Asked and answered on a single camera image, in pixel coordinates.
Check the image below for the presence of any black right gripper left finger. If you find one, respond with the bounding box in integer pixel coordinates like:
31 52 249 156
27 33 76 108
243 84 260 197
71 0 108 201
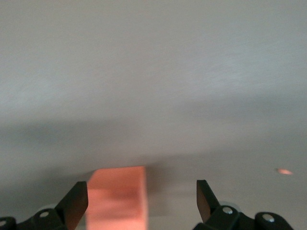
16 181 89 230

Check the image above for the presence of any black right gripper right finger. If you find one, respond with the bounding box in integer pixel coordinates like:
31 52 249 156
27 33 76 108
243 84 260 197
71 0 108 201
193 179 240 230

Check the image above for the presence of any orange foam block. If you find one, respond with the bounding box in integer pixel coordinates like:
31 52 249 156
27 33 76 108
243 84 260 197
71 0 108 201
85 166 149 230

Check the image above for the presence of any large table cover mat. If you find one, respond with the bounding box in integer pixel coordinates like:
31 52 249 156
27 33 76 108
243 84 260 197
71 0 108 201
0 0 307 230

